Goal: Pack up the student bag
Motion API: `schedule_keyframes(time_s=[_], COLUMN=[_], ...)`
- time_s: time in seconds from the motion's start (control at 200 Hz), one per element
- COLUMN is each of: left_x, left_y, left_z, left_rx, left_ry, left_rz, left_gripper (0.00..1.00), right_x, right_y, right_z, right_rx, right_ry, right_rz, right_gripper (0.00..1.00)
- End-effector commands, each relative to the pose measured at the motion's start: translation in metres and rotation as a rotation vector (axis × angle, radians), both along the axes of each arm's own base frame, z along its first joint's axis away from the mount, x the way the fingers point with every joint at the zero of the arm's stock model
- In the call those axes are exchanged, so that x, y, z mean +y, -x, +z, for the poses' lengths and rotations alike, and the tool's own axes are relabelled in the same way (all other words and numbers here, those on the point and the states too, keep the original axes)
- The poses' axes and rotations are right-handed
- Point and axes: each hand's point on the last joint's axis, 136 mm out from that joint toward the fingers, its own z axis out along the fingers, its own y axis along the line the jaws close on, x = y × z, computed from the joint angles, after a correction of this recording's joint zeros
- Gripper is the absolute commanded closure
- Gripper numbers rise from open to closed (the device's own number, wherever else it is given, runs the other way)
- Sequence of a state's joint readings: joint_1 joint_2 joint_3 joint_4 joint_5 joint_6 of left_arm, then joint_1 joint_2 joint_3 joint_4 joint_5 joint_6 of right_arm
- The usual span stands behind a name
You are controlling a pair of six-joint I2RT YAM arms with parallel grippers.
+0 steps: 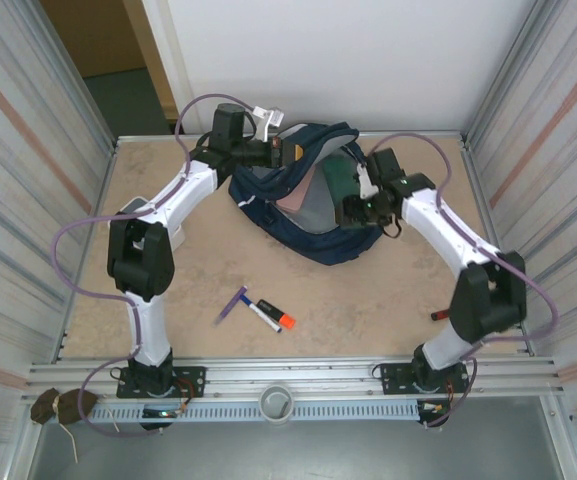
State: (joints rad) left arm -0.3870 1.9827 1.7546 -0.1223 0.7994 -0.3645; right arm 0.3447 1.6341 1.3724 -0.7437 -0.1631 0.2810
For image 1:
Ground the beige string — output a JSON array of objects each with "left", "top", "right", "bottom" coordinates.
[{"left": 59, "top": 422, "right": 80, "bottom": 464}]

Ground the grey round cup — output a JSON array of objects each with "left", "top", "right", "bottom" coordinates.
[{"left": 258, "top": 383, "right": 295, "bottom": 425}]

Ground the blue white marker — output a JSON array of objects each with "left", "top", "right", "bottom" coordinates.
[{"left": 244, "top": 293, "right": 285, "bottom": 332}]

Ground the pink pencil case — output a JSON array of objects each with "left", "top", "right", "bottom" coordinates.
[{"left": 276, "top": 172, "right": 315, "bottom": 214}]

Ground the aluminium frame rail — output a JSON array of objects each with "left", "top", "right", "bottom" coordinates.
[{"left": 26, "top": 355, "right": 564, "bottom": 399}]

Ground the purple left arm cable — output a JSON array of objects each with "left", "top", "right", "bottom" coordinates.
[{"left": 50, "top": 92, "right": 270, "bottom": 437}]

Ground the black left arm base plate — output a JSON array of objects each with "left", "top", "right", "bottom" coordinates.
[{"left": 115, "top": 366, "right": 207, "bottom": 400}]

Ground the purple pen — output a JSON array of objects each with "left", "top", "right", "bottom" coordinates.
[{"left": 216, "top": 284, "right": 249, "bottom": 324}]

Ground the navy blue backpack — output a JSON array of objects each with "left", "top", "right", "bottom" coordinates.
[{"left": 227, "top": 121, "right": 384, "bottom": 267}]

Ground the orange black highlighter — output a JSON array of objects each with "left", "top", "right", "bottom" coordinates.
[{"left": 257, "top": 296, "right": 297, "bottom": 329}]

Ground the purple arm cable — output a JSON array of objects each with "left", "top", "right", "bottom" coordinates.
[
  {"left": 50, "top": 92, "right": 270, "bottom": 437},
  {"left": 367, "top": 132, "right": 561, "bottom": 429}
]

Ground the grey white box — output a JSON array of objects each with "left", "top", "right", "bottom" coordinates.
[{"left": 126, "top": 196, "right": 187, "bottom": 251}]

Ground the green pencil case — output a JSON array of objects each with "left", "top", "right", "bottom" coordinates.
[{"left": 323, "top": 154, "right": 365, "bottom": 202}]

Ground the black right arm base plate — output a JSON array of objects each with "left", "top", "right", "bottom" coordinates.
[{"left": 380, "top": 360, "right": 471, "bottom": 396}]

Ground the brown wooden door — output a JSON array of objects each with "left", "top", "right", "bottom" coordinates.
[{"left": 40, "top": 0, "right": 150, "bottom": 79}]

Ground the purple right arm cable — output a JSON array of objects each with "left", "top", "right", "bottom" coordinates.
[{"left": 367, "top": 132, "right": 561, "bottom": 429}]

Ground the brown cloth bundle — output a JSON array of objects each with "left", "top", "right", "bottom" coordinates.
[{"left": 30, "top": 387, "right": 100, "bottom": 426}]

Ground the slotted grey cable duct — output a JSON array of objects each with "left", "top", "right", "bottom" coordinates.
[{"left": 87, "top": 399, "right": 422, "bottom": 424}]

